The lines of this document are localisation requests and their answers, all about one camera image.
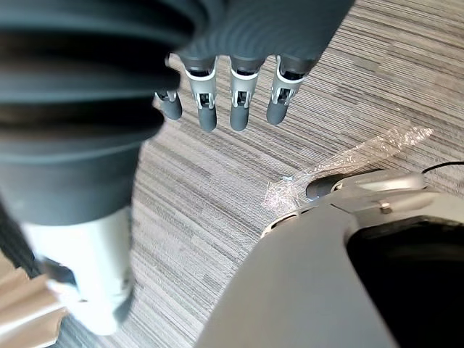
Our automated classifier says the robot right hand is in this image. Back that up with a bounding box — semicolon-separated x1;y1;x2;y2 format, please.
0;0;357;337

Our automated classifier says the beige wooden furniture edge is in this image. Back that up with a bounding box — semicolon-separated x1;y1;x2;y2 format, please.
0;249;69;348

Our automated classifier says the dark robot foot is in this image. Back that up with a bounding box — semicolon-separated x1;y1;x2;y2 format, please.
306;173;345;201

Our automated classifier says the silver robot leg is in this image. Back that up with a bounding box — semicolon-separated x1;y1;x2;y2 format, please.
194;170;464;348

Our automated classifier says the clear plastic tape strip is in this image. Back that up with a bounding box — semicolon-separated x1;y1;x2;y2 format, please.
262;125;434;211

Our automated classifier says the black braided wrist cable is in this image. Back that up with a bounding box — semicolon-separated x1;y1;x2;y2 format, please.
0;201;50;287

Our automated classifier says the thin black floor cable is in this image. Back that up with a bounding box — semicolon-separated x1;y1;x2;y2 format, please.
421;160;464;175

